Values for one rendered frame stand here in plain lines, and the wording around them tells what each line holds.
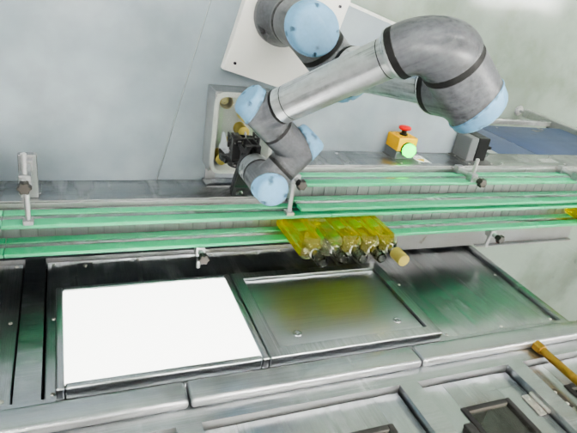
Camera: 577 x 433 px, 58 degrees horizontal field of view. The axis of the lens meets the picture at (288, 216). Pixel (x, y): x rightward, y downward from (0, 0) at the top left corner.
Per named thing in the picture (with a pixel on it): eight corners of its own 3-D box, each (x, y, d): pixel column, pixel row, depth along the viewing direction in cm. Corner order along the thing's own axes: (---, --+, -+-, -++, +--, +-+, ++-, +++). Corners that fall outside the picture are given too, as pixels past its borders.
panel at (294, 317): (56, 297, 126) (56, 401, 99) (55, 287, 125) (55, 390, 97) (374, 270, 161) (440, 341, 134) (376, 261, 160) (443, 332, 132)
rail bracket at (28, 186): (21, 192, 131) (15, 235, 113) (15, 127, 124) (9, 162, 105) (41, 192, 133) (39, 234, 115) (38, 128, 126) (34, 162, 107)
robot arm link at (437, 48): (457, 12, 78) (224, 122, 106) (484, 66, 84) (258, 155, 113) (457, -28, 85) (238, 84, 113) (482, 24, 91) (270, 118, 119)
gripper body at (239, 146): (254, 131, 136) (269, 146, 126) (251, 161, 139) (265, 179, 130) (225, 131, 133) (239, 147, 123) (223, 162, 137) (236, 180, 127)
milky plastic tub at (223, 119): (201, 161, 148) (209, 173, 141) (208, 83, 139) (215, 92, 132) (258, 162, 155) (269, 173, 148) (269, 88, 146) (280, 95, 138)
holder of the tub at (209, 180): (200, 179, 151) (206, 190, 145) (208, 83, 139) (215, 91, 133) (256, 178, 158) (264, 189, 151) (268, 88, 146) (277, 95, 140)
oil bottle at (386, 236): (344, 221, 161) (379, 257, 144) (348, 204, 159) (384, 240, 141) (361, 220, 163) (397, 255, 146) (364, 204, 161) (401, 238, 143)
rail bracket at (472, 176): (450, 171, 168) (476, 188, 157) (456, 149, 165) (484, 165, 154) (459, 171, 169) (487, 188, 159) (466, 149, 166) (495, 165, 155)
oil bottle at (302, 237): (275, 224, 152) (303, 263, 135) (277, 207, 150) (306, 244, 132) (293, 223, 154) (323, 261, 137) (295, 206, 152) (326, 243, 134)
